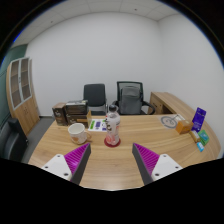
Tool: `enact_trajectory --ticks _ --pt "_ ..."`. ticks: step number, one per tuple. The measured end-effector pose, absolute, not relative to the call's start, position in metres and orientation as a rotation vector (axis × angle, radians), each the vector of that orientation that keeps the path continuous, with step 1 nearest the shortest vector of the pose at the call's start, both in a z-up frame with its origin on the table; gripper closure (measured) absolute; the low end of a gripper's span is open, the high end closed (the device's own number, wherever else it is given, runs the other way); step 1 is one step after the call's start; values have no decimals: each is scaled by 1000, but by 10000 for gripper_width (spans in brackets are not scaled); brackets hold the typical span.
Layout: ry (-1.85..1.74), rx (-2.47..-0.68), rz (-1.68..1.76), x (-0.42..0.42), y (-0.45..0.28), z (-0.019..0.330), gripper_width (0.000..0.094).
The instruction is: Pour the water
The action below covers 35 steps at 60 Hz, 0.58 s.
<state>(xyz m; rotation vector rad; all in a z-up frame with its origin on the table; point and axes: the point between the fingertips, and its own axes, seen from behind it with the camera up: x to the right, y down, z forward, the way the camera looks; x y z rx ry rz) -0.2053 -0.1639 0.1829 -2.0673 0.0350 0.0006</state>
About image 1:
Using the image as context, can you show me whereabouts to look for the purple upright box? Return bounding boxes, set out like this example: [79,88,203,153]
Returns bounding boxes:
[191,106,207,133]

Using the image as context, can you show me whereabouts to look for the brown printed cardboard box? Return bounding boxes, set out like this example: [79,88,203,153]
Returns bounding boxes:
[51,102,93,127]

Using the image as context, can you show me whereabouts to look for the black padded office chair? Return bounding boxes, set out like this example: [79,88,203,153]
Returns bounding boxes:
[82,83,108,116]

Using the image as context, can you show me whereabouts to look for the white mug with bear print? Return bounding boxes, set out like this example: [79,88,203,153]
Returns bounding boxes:
[67,122,92,145]

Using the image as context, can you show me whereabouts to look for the clear drink bottle black cap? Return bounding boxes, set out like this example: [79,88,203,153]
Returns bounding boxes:
[104,104,122,147]

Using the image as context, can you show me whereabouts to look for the small green box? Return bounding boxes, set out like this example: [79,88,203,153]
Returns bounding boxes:
[197,129,211,147]

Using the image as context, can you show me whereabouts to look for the small blue packet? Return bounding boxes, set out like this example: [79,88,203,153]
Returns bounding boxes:
[195,141,205,153]

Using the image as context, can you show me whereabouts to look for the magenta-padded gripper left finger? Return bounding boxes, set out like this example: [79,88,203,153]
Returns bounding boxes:
[41,142,92,186]

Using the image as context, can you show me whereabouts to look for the white printed sticker sheet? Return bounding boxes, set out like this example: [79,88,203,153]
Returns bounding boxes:
[87,118,108,133]

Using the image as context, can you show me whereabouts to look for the white sheet with round print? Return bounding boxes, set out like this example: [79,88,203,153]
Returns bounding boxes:
[159,114,186,129]

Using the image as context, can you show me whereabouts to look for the wooden cabinet with glass doors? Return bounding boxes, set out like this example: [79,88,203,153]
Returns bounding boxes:
[5,57,41,136]

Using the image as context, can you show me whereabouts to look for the grey backpack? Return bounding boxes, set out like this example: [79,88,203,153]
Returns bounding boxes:
[118,85,144,115]

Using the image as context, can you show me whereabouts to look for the wooden side desk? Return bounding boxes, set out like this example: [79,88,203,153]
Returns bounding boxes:
[148,91,198,116]

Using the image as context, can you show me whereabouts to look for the black mesh office chair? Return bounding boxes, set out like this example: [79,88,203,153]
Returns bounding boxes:
[111,80,156,116]

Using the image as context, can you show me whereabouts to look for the small tan box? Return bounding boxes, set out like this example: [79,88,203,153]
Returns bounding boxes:
[189,129,201,144]

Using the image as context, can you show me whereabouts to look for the small orange-brown box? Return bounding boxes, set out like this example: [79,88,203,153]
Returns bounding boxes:
[175,119,195,135]

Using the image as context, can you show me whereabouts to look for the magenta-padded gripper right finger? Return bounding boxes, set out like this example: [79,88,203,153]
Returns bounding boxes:
[131,142,184,186]

